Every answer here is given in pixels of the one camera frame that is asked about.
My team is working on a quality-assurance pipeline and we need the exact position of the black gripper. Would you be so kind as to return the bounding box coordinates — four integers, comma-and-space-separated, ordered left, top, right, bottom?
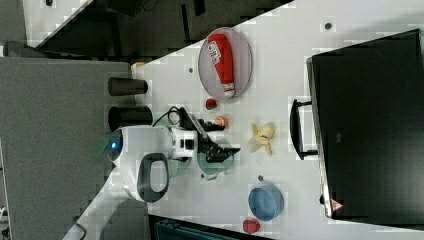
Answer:
179, 107, 240, 160

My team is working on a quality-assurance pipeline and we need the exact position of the yellow peeled banana plush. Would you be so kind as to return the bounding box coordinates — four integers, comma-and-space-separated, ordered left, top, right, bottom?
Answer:
247, 123, 275, 156

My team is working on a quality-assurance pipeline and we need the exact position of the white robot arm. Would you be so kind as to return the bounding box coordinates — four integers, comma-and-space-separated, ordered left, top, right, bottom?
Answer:
62, 107, 239, 240

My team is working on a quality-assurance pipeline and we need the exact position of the black toaster oven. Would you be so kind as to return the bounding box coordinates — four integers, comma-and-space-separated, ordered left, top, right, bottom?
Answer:
290, 29, 424, 230

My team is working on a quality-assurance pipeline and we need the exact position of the orange slice toy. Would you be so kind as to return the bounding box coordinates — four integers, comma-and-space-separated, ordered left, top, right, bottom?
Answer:
214, 116, 228, 128

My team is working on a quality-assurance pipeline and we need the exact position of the small red strawberry toy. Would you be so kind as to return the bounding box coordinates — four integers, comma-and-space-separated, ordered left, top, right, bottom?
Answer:
205, 98, 217, 110

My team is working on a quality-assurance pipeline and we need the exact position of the blue cup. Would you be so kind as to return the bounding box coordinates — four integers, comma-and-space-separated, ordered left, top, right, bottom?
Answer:
248, 183, 284, 221

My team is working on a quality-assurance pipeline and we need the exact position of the lilac round plate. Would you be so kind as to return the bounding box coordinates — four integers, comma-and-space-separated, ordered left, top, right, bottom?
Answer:
198, 27, 253, 101

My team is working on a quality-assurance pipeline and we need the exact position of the red ketchup bottle plush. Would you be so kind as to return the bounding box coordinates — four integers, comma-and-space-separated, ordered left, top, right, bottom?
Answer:
207, 33, 235, 97

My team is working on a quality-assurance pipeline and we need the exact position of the black cylindrical cup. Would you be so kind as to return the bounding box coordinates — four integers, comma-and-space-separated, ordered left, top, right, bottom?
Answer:
108, 106, 153, 131

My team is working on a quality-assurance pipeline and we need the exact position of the dark brown cylindrical cup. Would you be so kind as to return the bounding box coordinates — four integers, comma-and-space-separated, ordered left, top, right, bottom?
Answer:
108, 77, 148, 96

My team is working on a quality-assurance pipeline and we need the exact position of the green mug with handle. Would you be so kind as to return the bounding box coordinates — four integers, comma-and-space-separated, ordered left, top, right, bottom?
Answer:
197, 143, 234, 181

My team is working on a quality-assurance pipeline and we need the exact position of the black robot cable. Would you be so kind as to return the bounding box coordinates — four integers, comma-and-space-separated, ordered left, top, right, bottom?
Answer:
152, 105, 183, 128

